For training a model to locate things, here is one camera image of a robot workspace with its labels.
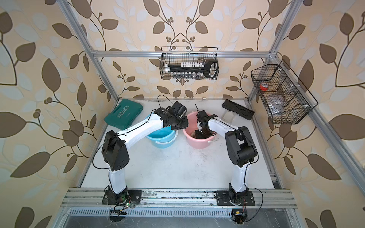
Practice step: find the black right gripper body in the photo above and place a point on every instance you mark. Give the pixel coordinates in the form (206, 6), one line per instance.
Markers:
(202, 134)

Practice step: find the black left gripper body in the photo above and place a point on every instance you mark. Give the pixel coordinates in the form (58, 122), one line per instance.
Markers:
(179, 123)

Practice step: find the pink plastic bucket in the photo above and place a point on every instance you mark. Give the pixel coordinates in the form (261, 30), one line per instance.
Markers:
(190, 131)

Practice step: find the beige cleaning cloth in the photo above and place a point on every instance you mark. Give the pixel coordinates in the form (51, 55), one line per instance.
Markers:
(201, 135)

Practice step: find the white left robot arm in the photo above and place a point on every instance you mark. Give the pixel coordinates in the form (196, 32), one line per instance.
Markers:
(115, 146)

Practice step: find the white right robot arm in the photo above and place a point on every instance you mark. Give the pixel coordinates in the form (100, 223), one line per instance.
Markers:
(240, 148)

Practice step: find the blue plastic bucket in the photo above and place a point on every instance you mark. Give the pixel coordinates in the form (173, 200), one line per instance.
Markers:
(163, 138)

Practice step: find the clear bag with white part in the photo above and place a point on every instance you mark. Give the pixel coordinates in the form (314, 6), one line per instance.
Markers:
(229, 116)

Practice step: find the black plastic tray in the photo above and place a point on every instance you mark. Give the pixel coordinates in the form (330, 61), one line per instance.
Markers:
(238, 109)

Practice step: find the black socket set holder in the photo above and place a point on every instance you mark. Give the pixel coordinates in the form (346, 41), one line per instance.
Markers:
(204, 70)

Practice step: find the green tool case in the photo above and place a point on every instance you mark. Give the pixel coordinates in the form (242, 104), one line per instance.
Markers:
(124, 114)

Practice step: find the clear plastic bag in basket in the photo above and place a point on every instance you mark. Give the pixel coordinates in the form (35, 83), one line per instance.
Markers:
(276, 104)

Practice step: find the black wire basket back wall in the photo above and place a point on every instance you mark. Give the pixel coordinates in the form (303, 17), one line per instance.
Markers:
(178, 54)

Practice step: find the black wire basket wall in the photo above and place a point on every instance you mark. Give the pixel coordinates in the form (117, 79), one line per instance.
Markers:
(298, 99)
(178, 54)

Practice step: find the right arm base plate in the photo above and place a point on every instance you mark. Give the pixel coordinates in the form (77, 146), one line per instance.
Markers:
(231, 198)

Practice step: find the black wire basket right wall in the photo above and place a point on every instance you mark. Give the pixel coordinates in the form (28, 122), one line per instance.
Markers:
(298, 99)

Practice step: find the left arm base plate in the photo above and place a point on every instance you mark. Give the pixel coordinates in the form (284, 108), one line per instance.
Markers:
(126, 196)

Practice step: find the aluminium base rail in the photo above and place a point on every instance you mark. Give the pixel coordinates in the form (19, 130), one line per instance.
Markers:
(174, 203)

